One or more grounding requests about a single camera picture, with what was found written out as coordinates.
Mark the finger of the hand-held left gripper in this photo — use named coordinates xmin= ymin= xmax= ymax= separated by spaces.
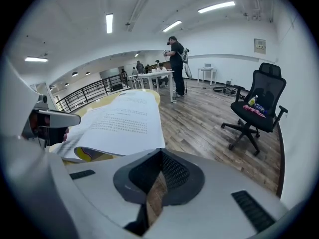
xmin=36 ymin=110 xmax=82 ymax=128

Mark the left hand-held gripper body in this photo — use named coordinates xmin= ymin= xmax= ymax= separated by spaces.
xmin=1 ymin=56 xmax=68 ymax=149

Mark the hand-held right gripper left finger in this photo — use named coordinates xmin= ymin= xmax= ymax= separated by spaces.
xmin=65 ymin=147 xmax=163 ymax=229

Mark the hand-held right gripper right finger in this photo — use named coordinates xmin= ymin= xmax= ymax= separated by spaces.
xmin=149 ymin=147 xmax=289 ymax=239

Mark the yellow and white booklet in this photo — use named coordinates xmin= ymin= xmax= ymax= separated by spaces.
xmin=55 ymin=90 xmax=166 ymax=163

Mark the long ceiling light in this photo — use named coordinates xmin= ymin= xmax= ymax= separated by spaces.
xmin=105 ymin=13 xmax=114 ymax=34
xmin=162 ymin=20 xmax=183 ymax=33
xmin=24 ymin=56 xmax=49 ymax=63
xmin=197 ymin=0 xmax=236 ymax=14

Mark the black metal railing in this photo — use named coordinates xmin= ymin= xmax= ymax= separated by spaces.
xmin=54 ymin=73 xmax=131 ymax=113

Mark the small white table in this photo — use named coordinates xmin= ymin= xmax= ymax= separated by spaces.
xmin=127 ymin=74 xmax=146 ymax=90
xmin=197 ymin=67 xmax=218 ymax=86

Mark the pink cloth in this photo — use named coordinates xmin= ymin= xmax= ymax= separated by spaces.
xmin=243 ymin=104 xmax=267 ymax=119

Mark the yellow round table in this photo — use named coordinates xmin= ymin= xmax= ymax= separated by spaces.
xmin=48 ymin=88 xmax=161 ymax=164

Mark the blue drink bottle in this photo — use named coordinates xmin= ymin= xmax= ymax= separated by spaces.
xmin=252 ymin=103 xmax=269 ymax=116

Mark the yellow drink bottle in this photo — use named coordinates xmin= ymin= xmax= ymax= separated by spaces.
xmin=247 ymin=95 xmax=259 ymax=108

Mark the large white table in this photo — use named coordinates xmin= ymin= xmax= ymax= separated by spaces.
xmin=138 ymin=70 xmax=175 ymax=103

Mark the black office chair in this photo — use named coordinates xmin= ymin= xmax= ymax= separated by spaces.
xmin=220 ymin=62 xmax=289 ymax=157

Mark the grey wall panel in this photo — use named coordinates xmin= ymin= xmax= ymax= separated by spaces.
xmin=254 ymin=38 xmax=267 ymax=55

